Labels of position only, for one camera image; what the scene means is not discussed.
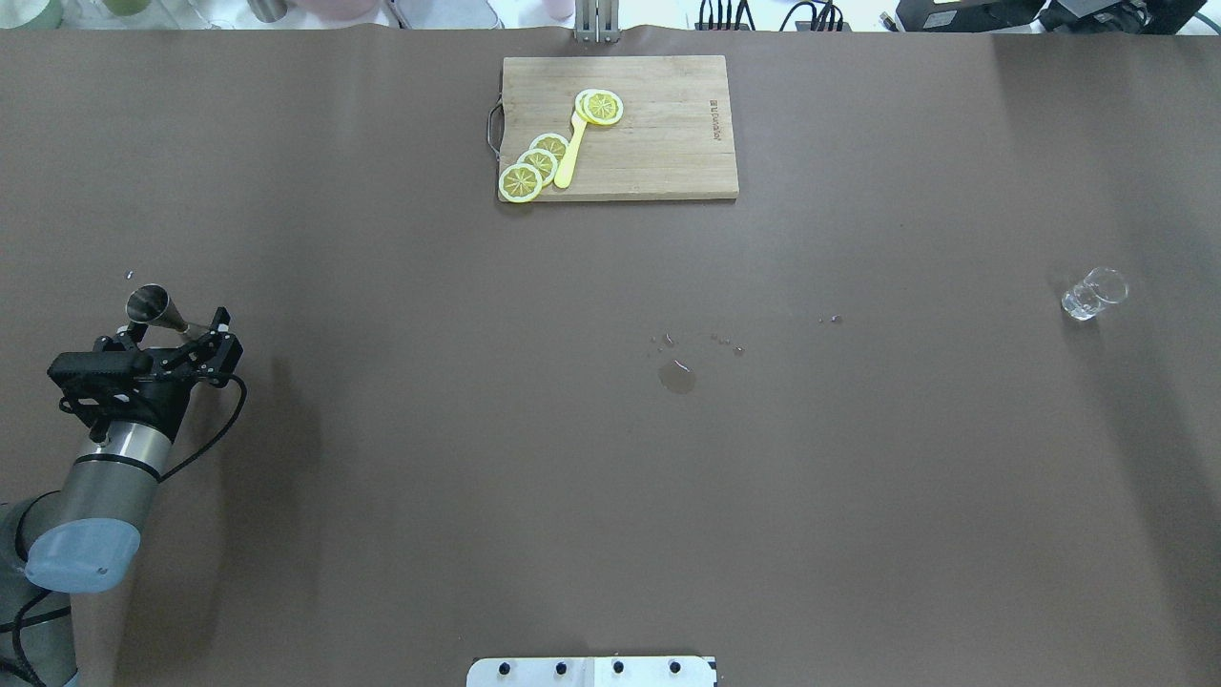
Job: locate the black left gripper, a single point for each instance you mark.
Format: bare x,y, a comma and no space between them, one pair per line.
155,398

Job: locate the steel measuring jigger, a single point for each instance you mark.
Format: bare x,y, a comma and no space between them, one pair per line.
152,305

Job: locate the clear glass shaker cup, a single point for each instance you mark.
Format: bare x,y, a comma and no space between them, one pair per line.
1101,289

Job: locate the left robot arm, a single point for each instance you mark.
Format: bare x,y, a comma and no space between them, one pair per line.
81,538

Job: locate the lemon slice middle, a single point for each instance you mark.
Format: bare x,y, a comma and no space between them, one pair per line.
543,161

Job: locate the lemon slice on spoon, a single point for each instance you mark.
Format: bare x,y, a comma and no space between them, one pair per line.
602,107

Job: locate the wooden cutting board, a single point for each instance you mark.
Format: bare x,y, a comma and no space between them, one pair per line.
675,140

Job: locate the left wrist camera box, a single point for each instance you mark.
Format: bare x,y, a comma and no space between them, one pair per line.
99,375

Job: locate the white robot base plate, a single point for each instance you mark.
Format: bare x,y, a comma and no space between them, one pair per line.
593,671

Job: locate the aluminium frame post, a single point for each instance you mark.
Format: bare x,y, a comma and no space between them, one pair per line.
597,21

